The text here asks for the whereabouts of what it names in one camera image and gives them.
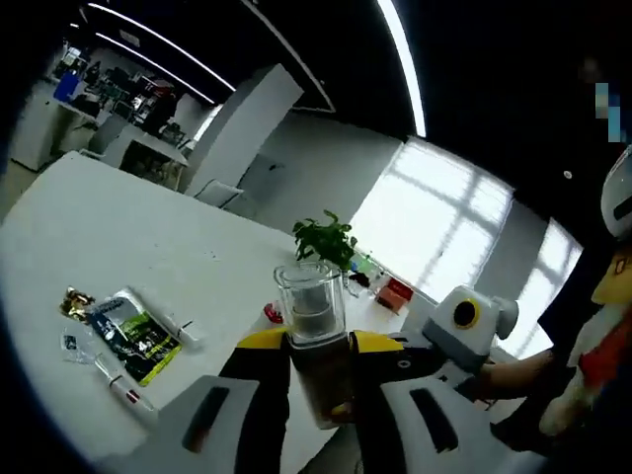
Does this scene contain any white office chair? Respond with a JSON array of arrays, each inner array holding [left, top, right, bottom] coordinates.
[[87, 114, 127, 155], [194, 178, 247, 212]]

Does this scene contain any gold foil skincare sachet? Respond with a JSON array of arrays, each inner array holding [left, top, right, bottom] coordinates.
[[59, 285, 96, 321]]

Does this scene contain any green potted plant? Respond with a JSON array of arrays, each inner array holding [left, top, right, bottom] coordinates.
[[292, 209, 358, 274]]

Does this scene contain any red box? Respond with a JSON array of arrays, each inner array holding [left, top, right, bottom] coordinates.
[[374, 277, 414, 315]]

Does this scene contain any black green skincare sachet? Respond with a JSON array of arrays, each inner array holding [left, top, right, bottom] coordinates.
[[87, 289, 184, 388]]

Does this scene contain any large window with blinds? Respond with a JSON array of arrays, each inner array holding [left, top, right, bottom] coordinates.
[[349, 135, 517, 297]]

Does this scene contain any white skincare spray bottle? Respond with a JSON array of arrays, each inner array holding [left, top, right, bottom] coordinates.
[[273, 263, 357, 432], [92, 351, 158, 415]]

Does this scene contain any narrow window with blinds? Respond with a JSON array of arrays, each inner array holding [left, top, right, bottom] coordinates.
[[513, 216, 585, 357]]

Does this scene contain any silver blue skincare sachet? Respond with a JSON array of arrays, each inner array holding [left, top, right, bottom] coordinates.
[[59, 329, 103, 366]]

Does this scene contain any white office table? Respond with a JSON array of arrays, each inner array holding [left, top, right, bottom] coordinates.
[[113, 122, 192, 192]]

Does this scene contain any ceiling light strip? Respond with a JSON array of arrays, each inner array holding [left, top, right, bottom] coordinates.
[[375, 0, 428, 139]]

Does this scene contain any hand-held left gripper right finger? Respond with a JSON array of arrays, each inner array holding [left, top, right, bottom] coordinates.
[[348, 330, 535, 474]]

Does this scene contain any blue box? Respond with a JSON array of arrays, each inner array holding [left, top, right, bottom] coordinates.
[[52, 73, 84, 104]]

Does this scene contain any white desk row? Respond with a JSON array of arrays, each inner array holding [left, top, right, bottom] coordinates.
[[9, 96, 100, 172]]

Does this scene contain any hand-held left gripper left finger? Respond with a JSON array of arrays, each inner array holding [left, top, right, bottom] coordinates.
[[146, 325, 293, 474]]

